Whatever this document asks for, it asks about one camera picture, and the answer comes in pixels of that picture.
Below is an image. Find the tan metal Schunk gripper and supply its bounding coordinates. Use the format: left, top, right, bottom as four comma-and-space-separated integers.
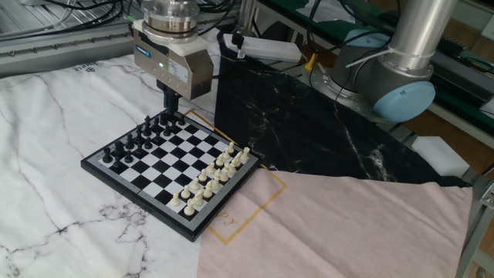
133, 29, 215, 114

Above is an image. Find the black and white chessboard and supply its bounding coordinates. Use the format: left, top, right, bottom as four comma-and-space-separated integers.
80, 107, 262, 243

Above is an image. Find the white gripper adapter plate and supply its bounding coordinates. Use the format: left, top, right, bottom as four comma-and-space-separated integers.
132, 19, 209, 53

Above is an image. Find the silver force torque sensor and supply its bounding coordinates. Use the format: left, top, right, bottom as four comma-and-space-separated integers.
140, 0, 201, 43

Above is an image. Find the black power plug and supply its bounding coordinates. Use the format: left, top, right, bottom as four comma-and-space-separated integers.
231, 32, 246, 59

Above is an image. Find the yellow plastic clip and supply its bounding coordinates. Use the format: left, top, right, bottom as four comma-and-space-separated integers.
303, 52, 320, 73

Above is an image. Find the white paper sheet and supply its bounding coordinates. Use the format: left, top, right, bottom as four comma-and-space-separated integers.
299, 0, 350, 23

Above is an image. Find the marble pink black tablecloth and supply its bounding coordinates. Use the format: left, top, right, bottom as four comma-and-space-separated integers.
0, 26, 474, 278

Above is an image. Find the white foam block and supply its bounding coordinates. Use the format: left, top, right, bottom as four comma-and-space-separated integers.
411, 135, 471, 178

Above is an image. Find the grey aluminium rail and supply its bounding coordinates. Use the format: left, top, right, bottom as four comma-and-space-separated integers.
0, 15, 240, 78

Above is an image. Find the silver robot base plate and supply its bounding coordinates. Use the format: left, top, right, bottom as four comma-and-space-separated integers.
303, 64, 391, 125

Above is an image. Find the white cable tie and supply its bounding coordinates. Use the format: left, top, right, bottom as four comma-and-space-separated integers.
344, 48, 392, 69

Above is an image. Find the aluminium frame post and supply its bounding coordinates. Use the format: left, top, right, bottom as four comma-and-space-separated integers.
454, 164, 494, 278

